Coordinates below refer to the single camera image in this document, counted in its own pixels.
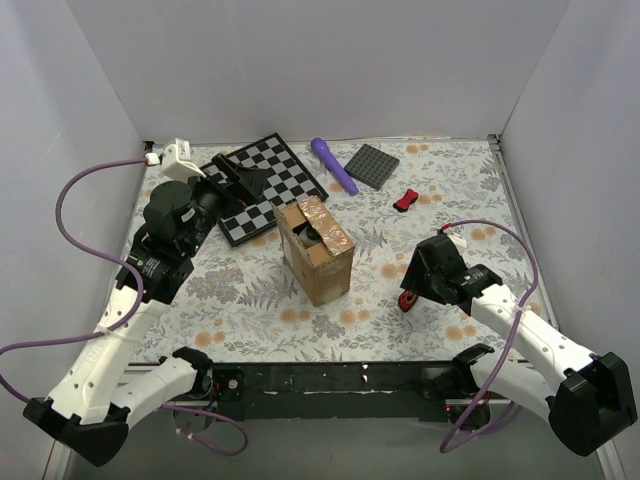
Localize black white checkerboard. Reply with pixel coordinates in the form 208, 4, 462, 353
218, 133, 329, 247

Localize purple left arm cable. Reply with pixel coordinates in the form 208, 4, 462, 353
0, 155, 248, 458

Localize red black utility knife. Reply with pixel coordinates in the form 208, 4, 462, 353
398, 290, 419, 313

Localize dark grey studded plate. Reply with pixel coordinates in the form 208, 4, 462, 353
344, 144, 400, 190

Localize purple cylindrical handle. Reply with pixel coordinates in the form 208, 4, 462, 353
310, 137, 359, 196

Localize red black knife cap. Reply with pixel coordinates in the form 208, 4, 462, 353
393, 189, 419, 213

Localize brown taped cardboard box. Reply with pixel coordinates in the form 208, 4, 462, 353
272, 196, 355, 307

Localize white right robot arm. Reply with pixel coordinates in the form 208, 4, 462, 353
398, 233, 638, 456

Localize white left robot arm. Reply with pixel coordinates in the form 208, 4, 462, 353
23, 145, 264, 466

